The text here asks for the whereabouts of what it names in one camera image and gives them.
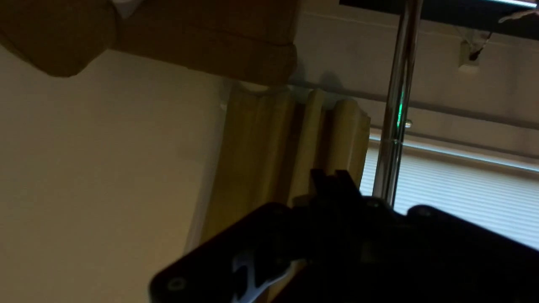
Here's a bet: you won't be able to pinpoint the chrome clothes rack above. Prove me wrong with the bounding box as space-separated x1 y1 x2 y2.
371 0 427 209

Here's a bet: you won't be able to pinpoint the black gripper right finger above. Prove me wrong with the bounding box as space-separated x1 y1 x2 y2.
336 167 365 202

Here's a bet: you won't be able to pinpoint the white wall outlet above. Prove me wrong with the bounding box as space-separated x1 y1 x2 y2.
457 37 486 76

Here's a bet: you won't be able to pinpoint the white window blinds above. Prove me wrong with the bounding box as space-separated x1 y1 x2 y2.
360 143 539 253

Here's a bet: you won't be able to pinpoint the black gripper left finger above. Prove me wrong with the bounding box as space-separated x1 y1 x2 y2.
309 167 339 207

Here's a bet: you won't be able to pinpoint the beige window curtain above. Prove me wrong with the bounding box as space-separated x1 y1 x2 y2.
188 83 375 256

